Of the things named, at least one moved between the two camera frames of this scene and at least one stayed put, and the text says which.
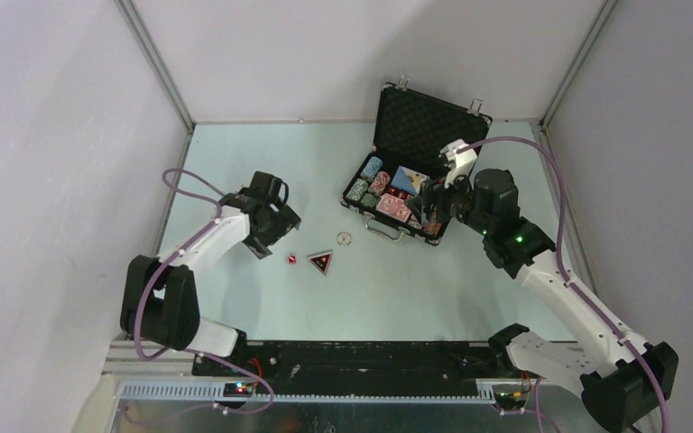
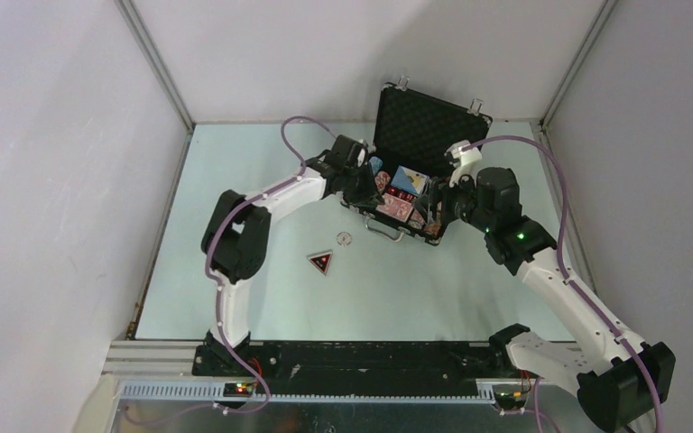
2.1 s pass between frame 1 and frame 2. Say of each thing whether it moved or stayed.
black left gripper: moved
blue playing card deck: stayed
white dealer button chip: stayed
